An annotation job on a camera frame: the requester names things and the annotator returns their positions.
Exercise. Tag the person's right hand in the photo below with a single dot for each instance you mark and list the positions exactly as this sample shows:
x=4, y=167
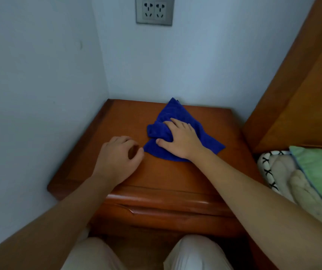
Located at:
x=184, y=143

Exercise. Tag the person's left hand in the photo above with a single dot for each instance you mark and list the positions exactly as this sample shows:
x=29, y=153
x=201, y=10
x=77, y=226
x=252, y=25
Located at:
x=116, y=163

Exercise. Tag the blue cleaning cloth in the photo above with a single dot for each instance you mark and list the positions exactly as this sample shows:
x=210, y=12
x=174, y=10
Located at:
x=173, y=109

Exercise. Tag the brown wooden nightstand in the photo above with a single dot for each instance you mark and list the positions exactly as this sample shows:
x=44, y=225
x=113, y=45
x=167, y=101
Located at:
x=225, y=123

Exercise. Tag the person's right forearm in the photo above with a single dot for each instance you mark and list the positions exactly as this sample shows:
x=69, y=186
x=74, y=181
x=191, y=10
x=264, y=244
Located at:
x=267, y=210

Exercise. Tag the person's left forearm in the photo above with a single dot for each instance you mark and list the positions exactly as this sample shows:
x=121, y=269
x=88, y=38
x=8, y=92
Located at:
x=42, y=224

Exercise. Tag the white black patterned mattress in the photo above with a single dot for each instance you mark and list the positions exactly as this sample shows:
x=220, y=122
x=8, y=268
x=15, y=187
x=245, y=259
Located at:
x=263, y=168

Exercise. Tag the white trousers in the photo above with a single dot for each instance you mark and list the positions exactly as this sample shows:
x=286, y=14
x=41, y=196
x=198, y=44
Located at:
x=197, y=255

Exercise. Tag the beige quilted mattress pad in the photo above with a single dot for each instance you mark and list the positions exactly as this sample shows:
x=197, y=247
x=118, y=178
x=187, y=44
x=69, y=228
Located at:
x=298, y=185

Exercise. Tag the wooden bed headboard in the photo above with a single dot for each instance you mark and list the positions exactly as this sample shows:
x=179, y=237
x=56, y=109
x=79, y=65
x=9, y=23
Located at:
x=304, y=95

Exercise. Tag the green bed sheet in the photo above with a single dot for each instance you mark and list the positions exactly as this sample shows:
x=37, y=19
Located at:
x=321, y=171

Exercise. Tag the grey wall socket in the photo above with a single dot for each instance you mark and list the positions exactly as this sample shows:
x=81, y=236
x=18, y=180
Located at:
x=154, y=10

